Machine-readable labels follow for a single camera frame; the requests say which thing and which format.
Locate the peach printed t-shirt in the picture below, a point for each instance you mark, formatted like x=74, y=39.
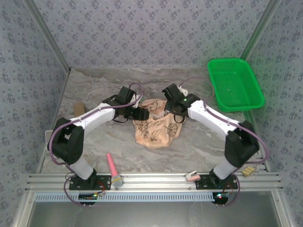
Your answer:
x=154, y=134

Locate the pink toy microphone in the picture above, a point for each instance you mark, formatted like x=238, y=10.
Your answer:
x=111, y=165

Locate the green plastic basket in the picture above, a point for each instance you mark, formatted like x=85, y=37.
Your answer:
x=234, y=82

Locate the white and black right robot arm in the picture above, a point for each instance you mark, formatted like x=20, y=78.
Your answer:
x=208, y=120

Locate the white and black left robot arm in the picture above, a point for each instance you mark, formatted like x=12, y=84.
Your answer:
x=94, y=120

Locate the brown cardboard tube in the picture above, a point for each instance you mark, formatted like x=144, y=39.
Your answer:
x=79, y=108

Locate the pink and white clip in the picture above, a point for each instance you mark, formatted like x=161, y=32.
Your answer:
x=193, y=177

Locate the white plastic card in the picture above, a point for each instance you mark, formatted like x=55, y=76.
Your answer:
x=48, y=134

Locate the grey metal panel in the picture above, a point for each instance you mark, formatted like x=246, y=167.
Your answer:
x=154, y=215

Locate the wooden clothespins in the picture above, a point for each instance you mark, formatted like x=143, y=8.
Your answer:
x=248, y=171

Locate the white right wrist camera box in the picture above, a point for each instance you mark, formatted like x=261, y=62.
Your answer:
x=183, y=89

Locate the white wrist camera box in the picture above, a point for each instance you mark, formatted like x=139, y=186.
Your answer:
x=137, y=99
x=183, y=89

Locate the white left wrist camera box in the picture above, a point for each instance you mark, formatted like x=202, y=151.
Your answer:
x=137, y=99

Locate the aluminium mounting rail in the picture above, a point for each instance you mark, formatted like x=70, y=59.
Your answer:
x=154, y=182

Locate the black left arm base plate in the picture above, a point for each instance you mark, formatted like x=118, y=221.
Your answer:
x=105, y=183

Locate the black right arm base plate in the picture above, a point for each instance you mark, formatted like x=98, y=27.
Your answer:
x=203, y=183

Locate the aluminium frame post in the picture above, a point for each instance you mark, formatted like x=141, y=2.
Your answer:
x=258, y=30
x=50, y=37

